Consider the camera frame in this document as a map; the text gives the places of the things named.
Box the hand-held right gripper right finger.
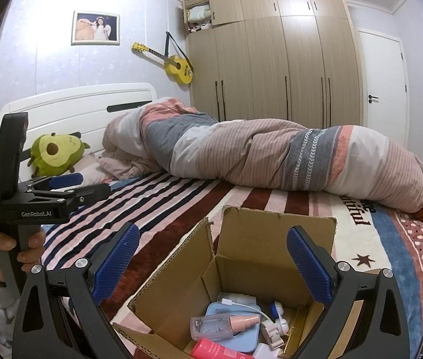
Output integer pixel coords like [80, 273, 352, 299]
[287, 226, 410, 359]

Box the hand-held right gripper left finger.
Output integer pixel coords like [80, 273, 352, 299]
[11, 222, 140, 359]

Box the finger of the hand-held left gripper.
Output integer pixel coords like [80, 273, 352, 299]
[28, 182, 112, 211]
[19, 172, 84, 192]

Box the blue white contact lens case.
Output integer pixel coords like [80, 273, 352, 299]
[269, 301, 290, 324]

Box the cardboard box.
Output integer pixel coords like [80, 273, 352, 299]
[111, 205, 384, 359]

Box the slim gold box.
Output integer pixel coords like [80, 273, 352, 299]
[279, 305, 326, 358]

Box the beige plastic holder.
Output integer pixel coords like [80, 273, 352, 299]
[261, 322, 285, 348]

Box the white cable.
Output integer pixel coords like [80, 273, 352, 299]
[223, 299, 277, 324]

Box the blue square box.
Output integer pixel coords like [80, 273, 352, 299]
[206, 302, 261, 352]

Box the small white box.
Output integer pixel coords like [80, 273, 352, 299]
[252, 345, 283, 359]

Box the clear plastic bottle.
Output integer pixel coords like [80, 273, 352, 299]
[190, 314, 261, 342]

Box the pink spray bottle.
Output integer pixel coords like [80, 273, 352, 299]
[190, 337, 251, 359]

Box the green avocado plush toy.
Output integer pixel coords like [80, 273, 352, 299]
[28, 132, 90, 177]

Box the white bed headboard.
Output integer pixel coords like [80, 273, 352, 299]
[0, 82, 158, 180]

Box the striped printed blanket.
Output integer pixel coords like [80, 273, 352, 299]
[21, 174, 423, 359]

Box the striped pink grey duvet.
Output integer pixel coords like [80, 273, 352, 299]
[102, 98, 423, 214]

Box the yellow guitar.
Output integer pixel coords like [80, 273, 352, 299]
[132, 32, 194, 85]

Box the white door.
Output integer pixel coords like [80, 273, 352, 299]
[357, 28, 410, 146]

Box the wooden wardrobe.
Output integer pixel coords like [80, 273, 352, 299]
[183, 0, 365, 130]

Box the folded green towel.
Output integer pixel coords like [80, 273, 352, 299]
[188, 5, 211, 23]

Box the framed wall poster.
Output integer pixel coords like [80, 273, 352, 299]
[71, 10, 120, 46]

